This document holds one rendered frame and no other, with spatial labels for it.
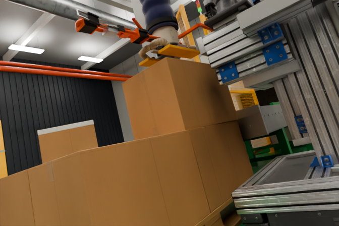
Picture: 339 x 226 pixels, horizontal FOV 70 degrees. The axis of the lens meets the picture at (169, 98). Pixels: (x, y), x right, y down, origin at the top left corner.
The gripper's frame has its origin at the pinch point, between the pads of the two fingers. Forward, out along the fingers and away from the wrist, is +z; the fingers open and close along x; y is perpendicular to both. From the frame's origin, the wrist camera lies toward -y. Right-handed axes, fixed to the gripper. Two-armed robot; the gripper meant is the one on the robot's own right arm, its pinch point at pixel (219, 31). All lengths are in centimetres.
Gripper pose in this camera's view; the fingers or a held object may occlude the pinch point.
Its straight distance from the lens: 184.3
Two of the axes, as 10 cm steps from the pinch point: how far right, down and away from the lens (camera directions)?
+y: -6.5, 0.3, -7.6
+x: 7.1, -3.1, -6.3
